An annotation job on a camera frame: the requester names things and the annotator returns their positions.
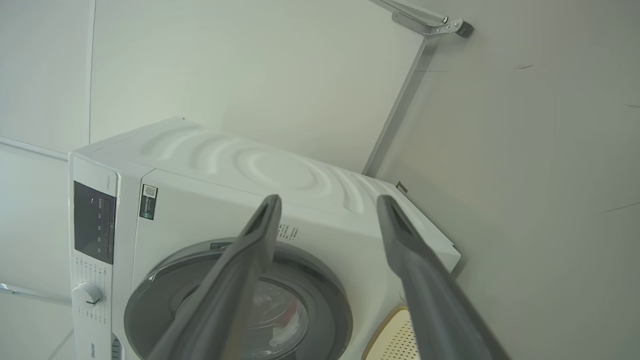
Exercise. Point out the dark round glass washer door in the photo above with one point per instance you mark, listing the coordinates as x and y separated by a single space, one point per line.
327 310

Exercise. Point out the white plastic appliance dial knob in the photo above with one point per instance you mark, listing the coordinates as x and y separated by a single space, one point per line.
87 294

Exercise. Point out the white front-load washing machine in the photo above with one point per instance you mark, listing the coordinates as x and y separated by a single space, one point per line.
210 200

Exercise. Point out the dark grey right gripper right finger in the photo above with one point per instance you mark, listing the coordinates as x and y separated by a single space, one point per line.
430 300

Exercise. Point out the dark QR code sticker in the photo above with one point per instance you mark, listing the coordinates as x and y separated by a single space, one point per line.
148 202

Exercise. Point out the cream perforated laundry basket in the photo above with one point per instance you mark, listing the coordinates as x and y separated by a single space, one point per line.
395 340

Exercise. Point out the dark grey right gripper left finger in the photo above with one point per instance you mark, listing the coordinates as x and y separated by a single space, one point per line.
225 300

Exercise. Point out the red and white jersey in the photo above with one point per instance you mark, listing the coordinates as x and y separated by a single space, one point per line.
292 320

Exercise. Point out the metal frame with caster wheel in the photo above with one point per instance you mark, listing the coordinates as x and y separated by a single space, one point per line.
427 24

